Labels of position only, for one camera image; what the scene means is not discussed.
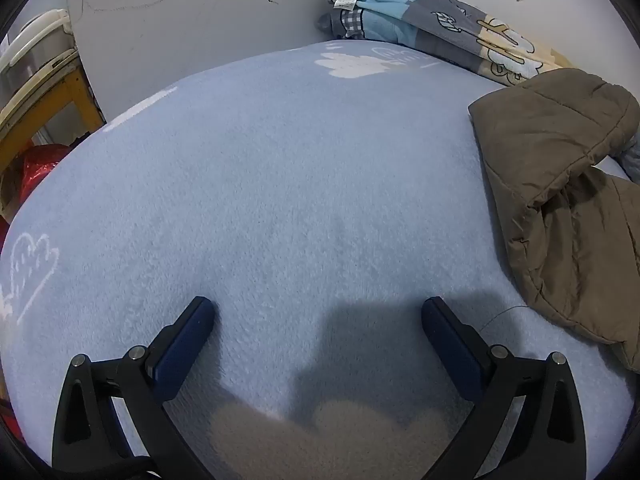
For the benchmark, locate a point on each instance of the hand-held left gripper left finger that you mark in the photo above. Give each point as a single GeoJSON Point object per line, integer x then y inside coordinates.
{"type": "Point", "coordinates": [182, 350]}

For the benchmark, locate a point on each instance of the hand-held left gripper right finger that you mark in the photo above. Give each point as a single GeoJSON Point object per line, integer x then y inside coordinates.
{"type": "Point", "coordinates": [452, 350]}

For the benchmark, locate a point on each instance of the brown padded hooded jacket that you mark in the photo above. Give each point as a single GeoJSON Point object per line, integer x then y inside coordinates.
{"type": "Point", "coordinates": [550, 160]}

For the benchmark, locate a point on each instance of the light blue cloud-print bed sheet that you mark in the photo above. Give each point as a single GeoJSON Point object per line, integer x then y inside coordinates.
{"type": "Point", "coordinates": [300, 185]}

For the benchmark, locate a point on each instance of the red plastic bag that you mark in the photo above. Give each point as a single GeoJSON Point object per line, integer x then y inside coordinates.
{"type": "Point", "coordinates": [35, 165]}

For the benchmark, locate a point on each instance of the yellow wooden stool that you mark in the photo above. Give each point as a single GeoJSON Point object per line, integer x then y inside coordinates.
{"type": "Point", "coordinates": [65, 95]}

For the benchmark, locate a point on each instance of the patchwork cartoon-print quilt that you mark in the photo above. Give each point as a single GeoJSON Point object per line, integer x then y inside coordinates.
{"type": "Point", "coordinates": [400, 25]}

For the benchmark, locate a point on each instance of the white-rimmed clear storage box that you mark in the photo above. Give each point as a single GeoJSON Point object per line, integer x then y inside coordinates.
{"type": "Point", "coordinates": [30, 50]}

